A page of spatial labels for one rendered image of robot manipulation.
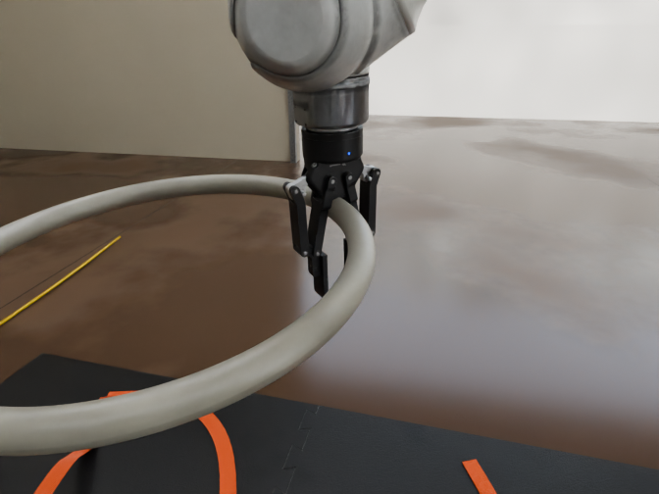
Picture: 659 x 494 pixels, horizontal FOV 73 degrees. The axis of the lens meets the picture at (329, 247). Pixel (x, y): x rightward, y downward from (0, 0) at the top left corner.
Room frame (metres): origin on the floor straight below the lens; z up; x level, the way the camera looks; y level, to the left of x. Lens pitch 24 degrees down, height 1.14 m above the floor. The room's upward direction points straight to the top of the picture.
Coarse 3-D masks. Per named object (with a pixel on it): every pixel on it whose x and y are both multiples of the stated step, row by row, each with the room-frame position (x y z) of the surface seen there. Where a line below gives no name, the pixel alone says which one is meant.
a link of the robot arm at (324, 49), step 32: (256, 0) 0.31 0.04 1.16; (288, 0) 0.31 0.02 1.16; (320, 0) 0.30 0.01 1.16; (352, 0) 0.31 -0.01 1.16; (384, 0) 0.35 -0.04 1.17; (416, 0) 0.36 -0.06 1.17; (256, 32) 0.31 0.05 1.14; (288, 32) 0.31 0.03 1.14; (320, 32) 0.30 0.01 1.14; (352, 32) 0.32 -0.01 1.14; (384, 32) 0.35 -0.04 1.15; (256, 64) 0.33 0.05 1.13; (288, 64) 0.31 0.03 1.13; (320, 64) 0.32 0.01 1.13; (352, 64) 0.33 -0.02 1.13
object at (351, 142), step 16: (304, 128) 0.55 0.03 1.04; (304, 144) 0.54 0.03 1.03; (320, 144) 0.52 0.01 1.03; (336, 144) 0.52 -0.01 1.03; (352, 144) 0.53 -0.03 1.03; (304, 160) 0.54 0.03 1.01; (320, 160) 0.52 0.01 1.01; (336, 160) 0.52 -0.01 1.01; (352, 160) 0.53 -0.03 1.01; (320, 176) 0.53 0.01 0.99; (336, 176) 0.55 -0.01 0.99; (320, 192) 0.54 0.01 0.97; (336, 192) 0.55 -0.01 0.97
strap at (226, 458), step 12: (108, 396) 1.20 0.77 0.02; (204, 420) 1.09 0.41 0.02; (216, 420) 1.09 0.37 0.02; (216, 432) 1.04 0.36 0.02; (216, 444) 1.00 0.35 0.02; (228, 444) 1.00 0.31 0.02; (72, 456) 0.90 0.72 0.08; (228, 456) 0.95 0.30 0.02; (60, 468) 0.84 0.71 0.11; (228, 468) 0.91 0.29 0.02; (468, 468) 0.91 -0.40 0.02; (480, 468) 0.91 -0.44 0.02; (48, 480) 0.79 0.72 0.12; (60, 480) 0.79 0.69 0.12; (228, 480) 0.87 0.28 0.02; (480, 480) 0.87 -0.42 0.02; (36, 492) 0.76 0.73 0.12; (48, 492) 0.76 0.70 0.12; (228, 492) 0.83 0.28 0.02; (480, 492) 0.83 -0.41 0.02; (492, 492) 0.83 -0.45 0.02
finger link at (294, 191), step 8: (296, 192) 0.51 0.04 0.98; (288, 200) 0.54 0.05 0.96; (296, 200) 0.52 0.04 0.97; (304, 200) 0.52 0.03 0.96; (296, 208) 0.52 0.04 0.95; (304, 208) 0.52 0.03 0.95; (296, 216) 0.52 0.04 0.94; (304, 216) 0.52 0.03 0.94; (296, 224) 0.52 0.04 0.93; (304, 224) 0.52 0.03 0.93; (296, 232) 0.53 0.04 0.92; (304, 232) 0.52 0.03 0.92; (296, 240) 0.53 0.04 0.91; (304, 240) 0.52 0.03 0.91; (304, 248) 0.52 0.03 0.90; (304, 256) 0.52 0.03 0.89
